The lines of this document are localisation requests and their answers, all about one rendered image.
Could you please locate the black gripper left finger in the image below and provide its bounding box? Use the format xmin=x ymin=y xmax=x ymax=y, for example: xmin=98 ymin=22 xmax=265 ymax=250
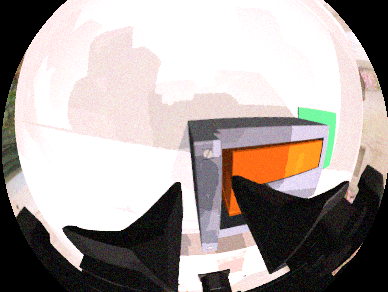
xmin=62 ymin=182 xmax=183 ymax=292

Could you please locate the orange l-shaped part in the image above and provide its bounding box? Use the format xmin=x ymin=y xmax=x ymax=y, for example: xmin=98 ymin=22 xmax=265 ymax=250
xmin=222 ymin=138 xmax=323 ymax=216

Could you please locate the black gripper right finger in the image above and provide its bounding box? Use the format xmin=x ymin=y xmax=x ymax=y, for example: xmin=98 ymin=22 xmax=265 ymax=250
xmin=231 ymin=175 xmax=349 ymax=274

